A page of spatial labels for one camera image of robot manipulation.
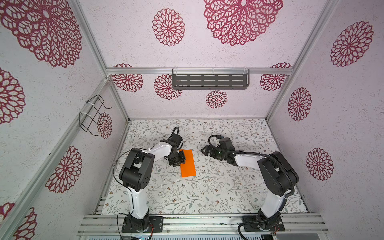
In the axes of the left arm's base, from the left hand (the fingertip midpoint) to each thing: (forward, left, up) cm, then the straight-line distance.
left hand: (182, 166), depth 95 cm
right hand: (+8, -15, +7) cm, 19 cm away
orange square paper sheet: (-2, -4, 0) cm, 4 cm away
